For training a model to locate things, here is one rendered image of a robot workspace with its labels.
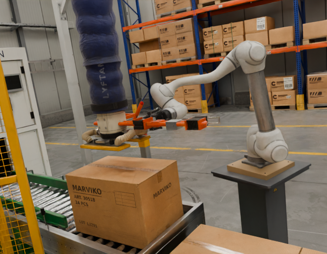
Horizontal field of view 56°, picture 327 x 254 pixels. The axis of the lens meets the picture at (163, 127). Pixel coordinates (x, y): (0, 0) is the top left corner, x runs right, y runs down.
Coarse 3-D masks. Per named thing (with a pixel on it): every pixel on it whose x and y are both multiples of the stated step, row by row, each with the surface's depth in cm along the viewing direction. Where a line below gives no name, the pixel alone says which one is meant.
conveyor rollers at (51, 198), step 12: (0, 192) 307; (12, 192) 299; (36, 192) 290; (48, 192) 290; (60, 192) 281; (36, 204) 261; (48, 204) 260; (60, 204) 259; (24, 216) 243; (72, 216) 228; (60, 228) 218; (72, 228) 214; (96, 240) 190; (108, 240) 193; (132, 252) 173
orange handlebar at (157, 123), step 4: (128, 116) 207; (132, 116) 210; (124, 120) 187; (128, 120) 185; (152, 120) 174; (156, 120) 170; (160, 120) 168; (164, 120) 169; (96, 124) 196; (120, 124) 183; (124, 124) 181; (128, 124) 179; (132, 124) 177; (148, 124) 170; (152, 124) 168; (156, 124) 167; (160, 124) 165; (164, 124) 163; (176, 124) 159; (180, 124) 157; (184, 124) 156; (204, 124) 151
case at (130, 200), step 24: (96, 168) 201; (120, 168) 194; (144, 168) 187; (168, 168) 188; (72, 192) 197; (96, 192) 184; (120, 192) 172; (144, 192) 167; (168, 192) 187; (96, 216) 189; (120, 216) 177; (144, 216) 167; (168, 216) 187; (120, 240) 182; (144, 240) 171
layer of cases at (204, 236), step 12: (204, 228) 188; (216, 228) 186; (192, 240) 177; (204, 240) 175; (216, 240) 173; (228, 240) 172; (240, 240) 170; (252, 240) 169; (264, 240) 167; (180, 252) 167; (192, 252) 165; (204, 252) 164; (216, 252) 163; (228, 252) 161; (240, 252) 160; (252, 252) 158; (264, 252) 157; (276, 252) 156; (288, 252) 155; (300, 252) 154; (312, 252) 152; (324, 252) 151
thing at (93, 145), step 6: (84, 144) 191; (90, 144) 188; (96, 144) 186; (102, 144) 184; (108, 144) 182; (114, 144) 180; (126, 144) 178; (108, 150) 177; (114, 150) 174; (120, 150) 173
